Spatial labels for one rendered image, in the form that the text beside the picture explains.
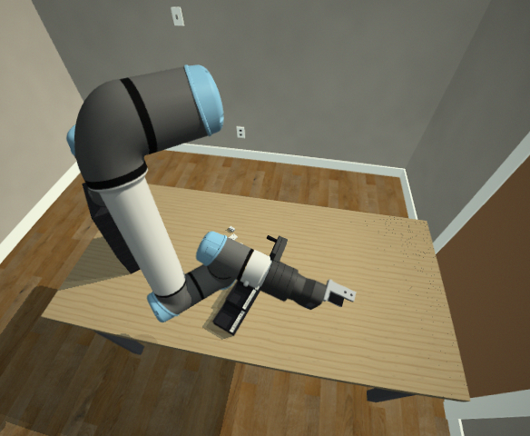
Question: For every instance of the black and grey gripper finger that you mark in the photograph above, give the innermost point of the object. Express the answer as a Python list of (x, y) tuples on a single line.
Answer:
[(339, 290), (337, 300)]

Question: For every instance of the black storage bins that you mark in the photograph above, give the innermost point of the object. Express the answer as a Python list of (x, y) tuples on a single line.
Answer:
[(230, 310)]

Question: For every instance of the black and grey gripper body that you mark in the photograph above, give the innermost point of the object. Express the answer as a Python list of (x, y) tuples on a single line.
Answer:
[(281, 280)]

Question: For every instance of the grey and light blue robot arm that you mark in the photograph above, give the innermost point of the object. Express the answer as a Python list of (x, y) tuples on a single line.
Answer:
[(175, 106)]

